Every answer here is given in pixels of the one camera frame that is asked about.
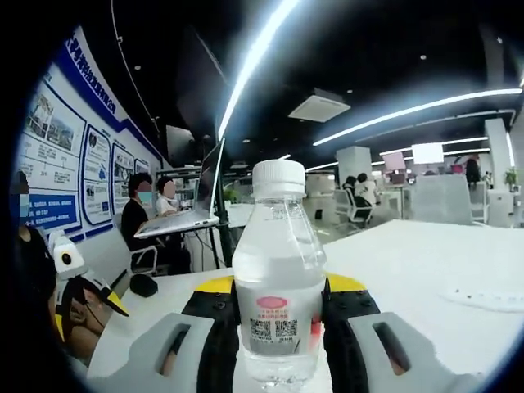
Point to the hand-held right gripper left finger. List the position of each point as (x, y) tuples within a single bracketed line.
[(180, 352)]

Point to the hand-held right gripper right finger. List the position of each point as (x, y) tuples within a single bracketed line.
[(368, 352)]

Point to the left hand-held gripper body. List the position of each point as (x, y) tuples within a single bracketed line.
[(65, 249)]

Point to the clear plastic water bottle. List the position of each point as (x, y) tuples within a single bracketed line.
[(278, 254)]

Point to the person's left hand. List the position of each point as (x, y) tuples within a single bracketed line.
[(84, 315)]

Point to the black rounded object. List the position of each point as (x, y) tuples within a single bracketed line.
[(143, 285)]

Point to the white table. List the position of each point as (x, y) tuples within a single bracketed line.
[(409, 266)]

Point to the silver laptop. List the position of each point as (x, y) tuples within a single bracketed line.
[(176, 225)]

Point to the black laptop stand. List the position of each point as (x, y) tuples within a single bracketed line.
[(223, 229)]

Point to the black monitor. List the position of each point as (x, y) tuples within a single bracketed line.
[(180, 145)]

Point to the small green potted plant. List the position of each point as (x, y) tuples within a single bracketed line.
[(230, 196)]

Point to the grey mesh office chair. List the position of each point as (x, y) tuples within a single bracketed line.
[(446, 200)]

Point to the white ceiling light strip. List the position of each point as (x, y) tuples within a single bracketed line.
[(254, 61), (409, 110)]

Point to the ceiling air conditioner unit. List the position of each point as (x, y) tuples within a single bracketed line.
[(319, 105)]

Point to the blue and white wall display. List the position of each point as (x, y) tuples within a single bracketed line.
[(61, 143)]

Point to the pink wall screen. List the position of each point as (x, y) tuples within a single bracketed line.
[(394, 161)]

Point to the white wall screen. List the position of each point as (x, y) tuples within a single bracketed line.
[(427, 153)]

